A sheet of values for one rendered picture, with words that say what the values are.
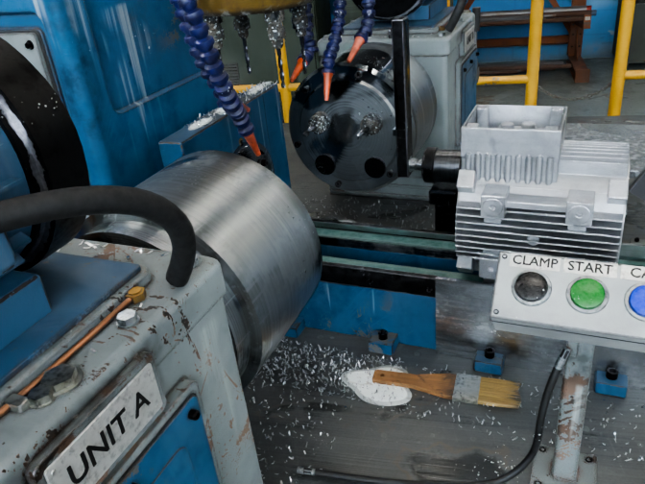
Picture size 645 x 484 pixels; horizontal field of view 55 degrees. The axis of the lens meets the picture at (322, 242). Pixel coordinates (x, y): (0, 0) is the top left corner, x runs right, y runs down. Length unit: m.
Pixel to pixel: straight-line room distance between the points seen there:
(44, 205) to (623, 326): 0.49
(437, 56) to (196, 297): 0.91
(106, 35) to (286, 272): 0.46
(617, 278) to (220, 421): 0.39
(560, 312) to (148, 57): 0.71
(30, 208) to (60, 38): 0.55
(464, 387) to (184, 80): 0.66
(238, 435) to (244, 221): 0.21
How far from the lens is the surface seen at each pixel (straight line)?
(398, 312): 0.95
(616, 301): 0.63
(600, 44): 6.16
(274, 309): 0.65
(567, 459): 0.78
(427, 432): 0.84
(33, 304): 0.47
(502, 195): 0.79
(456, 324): 0.92
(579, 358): 0.68
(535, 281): 0.63
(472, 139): 0.82
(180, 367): 0.51
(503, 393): 0.89
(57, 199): 0.38
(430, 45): 1.30
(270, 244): 0.66
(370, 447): 0.83
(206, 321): 0.52
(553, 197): 0.82
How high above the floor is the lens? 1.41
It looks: 28 degrees down
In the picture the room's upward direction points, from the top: 6 degrees counter-clockwise
